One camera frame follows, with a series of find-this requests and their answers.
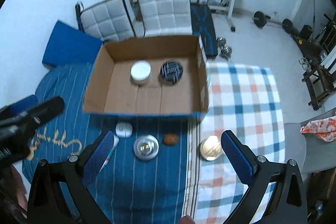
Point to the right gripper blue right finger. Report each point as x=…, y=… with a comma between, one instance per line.
x=240, y=156

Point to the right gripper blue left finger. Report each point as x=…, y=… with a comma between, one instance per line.
x=94, y=156

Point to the silver round tin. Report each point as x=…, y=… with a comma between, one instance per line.
x=146, y=147

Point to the small white round case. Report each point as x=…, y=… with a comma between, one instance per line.
x=124, y=129

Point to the blue striped quilt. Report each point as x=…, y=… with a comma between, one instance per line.
x=128, y=190

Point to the plaid checkered blanket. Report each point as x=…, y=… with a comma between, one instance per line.
x=243, y=99

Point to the brown walnut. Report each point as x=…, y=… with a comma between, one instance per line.
x=170, y=139

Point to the open cardboard box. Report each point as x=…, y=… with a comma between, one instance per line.
x=158, y=76

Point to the orange white patterned cloth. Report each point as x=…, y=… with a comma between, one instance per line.
x=324, y=129

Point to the blue foam cushion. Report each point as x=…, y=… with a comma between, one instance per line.
x=68, y=45

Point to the white round jar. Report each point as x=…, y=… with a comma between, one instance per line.
x=140, y=72

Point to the chrome dumbbell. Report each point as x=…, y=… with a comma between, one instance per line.
x=221, y=42
x=226, y=52

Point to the dark wooden chair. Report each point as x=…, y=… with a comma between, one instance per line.
x=321, y=73

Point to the black patterned round tin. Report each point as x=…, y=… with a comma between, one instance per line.
x=171, y=72

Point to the left white quilted chair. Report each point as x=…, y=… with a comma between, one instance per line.
x=106, y=20

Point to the white quilted chair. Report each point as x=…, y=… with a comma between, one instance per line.
x=106, y=20
x=166, y=17

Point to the black blue bench pad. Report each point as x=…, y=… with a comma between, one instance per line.
x=202, y=25

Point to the barbell on floor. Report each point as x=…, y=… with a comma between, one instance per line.
x=260, y=20

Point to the right white quilted chair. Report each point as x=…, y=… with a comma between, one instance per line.
x=166, y=17

